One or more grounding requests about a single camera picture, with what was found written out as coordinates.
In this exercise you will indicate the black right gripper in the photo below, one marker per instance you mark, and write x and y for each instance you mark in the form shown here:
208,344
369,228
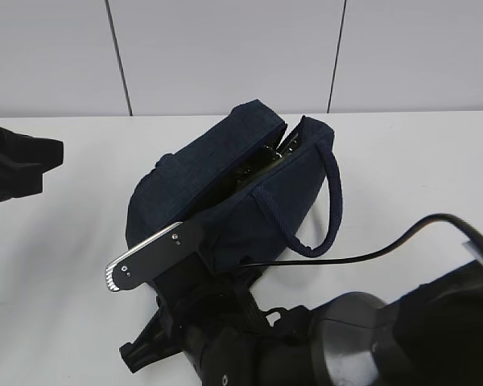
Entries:
216,323

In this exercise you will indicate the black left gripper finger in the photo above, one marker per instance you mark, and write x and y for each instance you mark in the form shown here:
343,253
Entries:
23,162

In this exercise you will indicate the navy blue lunch bag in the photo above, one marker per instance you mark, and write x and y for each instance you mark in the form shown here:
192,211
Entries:
249,182

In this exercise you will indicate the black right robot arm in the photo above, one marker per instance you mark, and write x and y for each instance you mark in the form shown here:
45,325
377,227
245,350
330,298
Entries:
430,336

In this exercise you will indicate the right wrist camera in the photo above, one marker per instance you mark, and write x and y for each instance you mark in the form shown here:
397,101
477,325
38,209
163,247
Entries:
154,256

